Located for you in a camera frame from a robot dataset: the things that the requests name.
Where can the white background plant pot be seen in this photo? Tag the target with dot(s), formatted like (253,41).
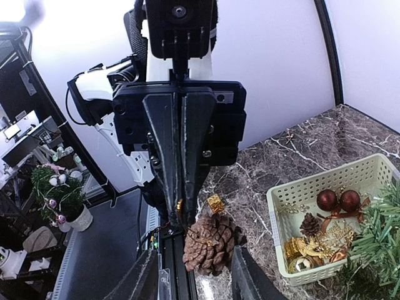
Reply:
(83,221)

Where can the small green christmas tree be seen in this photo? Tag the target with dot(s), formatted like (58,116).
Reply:
(372,271)

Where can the black front rail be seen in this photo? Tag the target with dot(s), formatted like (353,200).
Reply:
(169,242)

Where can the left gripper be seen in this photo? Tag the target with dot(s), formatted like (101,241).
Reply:
(203,121)

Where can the decorated background christmas tree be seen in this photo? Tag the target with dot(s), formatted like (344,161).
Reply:
(60,196)

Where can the red ball ornament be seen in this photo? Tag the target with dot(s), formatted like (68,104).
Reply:
(327,200)
(350,201)

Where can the large brown pine cone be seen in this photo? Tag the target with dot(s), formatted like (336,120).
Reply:
(209,244)

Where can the gold gift box ornament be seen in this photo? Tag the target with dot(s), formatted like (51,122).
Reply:
(216,204)

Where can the beige plastic basket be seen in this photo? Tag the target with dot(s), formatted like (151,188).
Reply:
(289,203)

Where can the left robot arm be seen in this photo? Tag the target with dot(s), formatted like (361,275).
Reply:
(92,92)

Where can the gold ornaments pile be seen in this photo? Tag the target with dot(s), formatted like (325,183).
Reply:
(323,248)

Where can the white cable duct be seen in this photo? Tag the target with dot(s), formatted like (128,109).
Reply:
(62,274)

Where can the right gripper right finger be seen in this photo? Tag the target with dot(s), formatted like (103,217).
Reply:
(248,279)

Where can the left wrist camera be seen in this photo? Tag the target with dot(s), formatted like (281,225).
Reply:
(180,31)

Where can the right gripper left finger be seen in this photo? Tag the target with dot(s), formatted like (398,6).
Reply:
(141,281)

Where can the left black frame post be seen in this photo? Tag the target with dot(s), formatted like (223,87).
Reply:
(331,49)

